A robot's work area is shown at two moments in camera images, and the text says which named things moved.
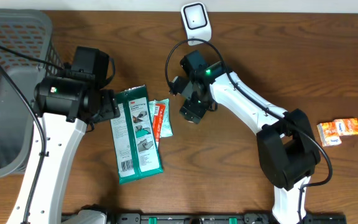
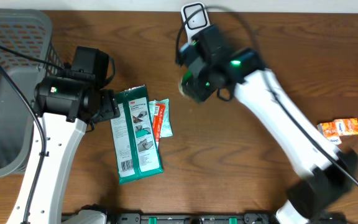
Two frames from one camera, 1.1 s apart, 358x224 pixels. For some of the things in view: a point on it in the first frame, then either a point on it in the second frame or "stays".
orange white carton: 328,134 stays
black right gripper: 192,113 to 198,90
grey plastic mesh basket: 17,49 stays
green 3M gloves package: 135,144 stays
